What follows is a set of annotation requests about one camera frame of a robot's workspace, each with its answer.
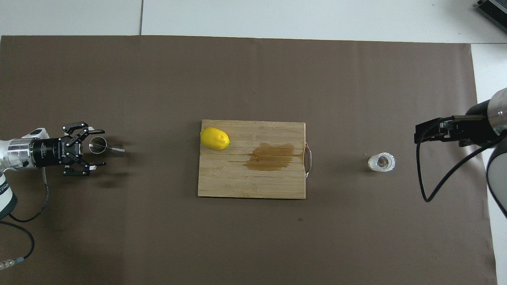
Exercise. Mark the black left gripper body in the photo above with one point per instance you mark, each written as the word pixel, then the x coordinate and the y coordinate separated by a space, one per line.
pixel 51 151

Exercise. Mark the yellow lemon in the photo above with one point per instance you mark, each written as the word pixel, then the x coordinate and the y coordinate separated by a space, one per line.
pixel 214 138

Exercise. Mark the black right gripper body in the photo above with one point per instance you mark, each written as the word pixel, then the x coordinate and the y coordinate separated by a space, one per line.
pixel 473 126

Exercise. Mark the clear textured glass cup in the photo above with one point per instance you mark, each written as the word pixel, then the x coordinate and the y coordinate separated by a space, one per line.
pixel 374 162

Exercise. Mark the wooden cutting board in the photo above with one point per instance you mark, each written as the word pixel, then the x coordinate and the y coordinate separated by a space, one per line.
pixel 222 182

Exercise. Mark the grey finned metal device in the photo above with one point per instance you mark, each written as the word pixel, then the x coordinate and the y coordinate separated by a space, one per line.
pixel 495 10

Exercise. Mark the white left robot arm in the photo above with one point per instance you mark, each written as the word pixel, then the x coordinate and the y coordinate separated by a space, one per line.
pixel 18 152

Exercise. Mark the brown paper mat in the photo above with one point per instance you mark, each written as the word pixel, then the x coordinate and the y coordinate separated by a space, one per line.
pixel 158 237

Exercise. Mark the steel double jigger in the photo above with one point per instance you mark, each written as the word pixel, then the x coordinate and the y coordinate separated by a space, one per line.
pixel 97 144

